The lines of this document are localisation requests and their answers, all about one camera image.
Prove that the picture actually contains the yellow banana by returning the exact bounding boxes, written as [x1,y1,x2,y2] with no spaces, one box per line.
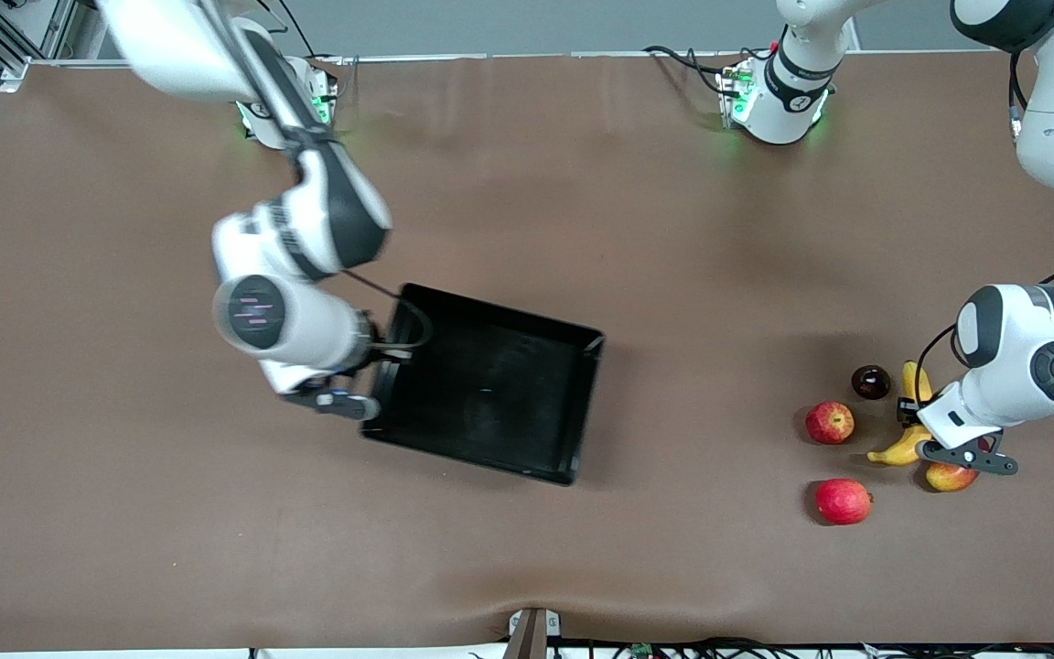
[866,360,936,468]

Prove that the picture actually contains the small red yellow apple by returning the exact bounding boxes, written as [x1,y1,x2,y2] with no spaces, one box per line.
[806,401,856,445]

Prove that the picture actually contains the black plastic tray box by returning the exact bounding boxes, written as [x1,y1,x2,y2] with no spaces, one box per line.
[360,282,606,487]

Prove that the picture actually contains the dark purple plum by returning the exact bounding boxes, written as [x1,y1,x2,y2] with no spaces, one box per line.
[851,364,892,401]

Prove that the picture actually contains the red yellow mango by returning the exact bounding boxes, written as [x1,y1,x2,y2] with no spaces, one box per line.
[926,460,983,493]

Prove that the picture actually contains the round red peach fruit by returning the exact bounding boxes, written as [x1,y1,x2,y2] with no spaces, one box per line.
[814,478,875,526]

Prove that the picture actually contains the brown table cover mat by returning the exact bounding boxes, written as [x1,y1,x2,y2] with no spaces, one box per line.
[0,53,1054,653]

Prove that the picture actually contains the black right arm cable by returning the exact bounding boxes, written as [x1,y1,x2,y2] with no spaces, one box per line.
[342,268,434,351]

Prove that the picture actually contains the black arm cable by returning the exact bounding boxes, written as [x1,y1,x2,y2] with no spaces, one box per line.
[342,268,434,351]
[913,50,1054,404]

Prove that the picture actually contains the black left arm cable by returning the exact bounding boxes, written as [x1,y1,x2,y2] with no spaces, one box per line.
[913,50,1054,404]

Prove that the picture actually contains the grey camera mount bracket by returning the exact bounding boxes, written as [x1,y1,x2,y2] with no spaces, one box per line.
[505,607,563,659]

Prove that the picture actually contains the black base cable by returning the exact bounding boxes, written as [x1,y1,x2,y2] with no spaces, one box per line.
[282,0,347,67]

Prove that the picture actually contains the black base power cables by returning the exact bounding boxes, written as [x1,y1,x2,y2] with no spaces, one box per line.
[643,44,749,94]

